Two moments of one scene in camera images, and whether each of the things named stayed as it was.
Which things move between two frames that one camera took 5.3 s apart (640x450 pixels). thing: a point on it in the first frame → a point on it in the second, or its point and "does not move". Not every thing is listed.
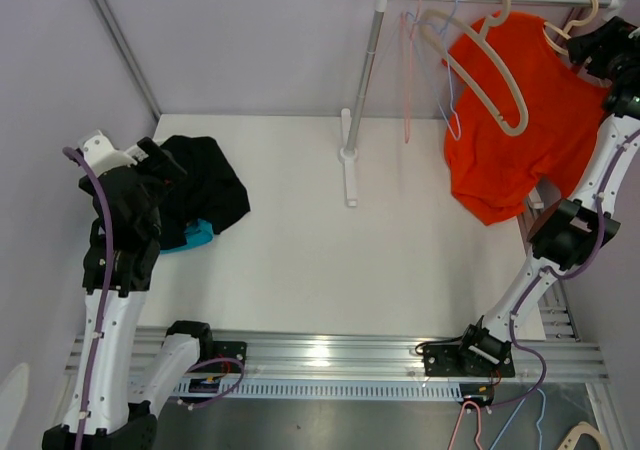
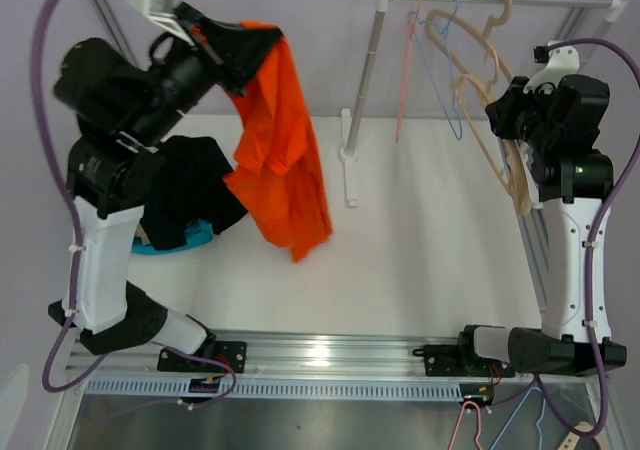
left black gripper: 166,174 → 201,33
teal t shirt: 199,232 does not move
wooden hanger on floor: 581,429 does not move
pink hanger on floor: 458,423 does not move
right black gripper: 613,36 → 502,113
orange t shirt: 493,171 → 276,171
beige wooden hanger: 566,34 → 514,181
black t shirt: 211,189 does not move
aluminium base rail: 368,355 does not move
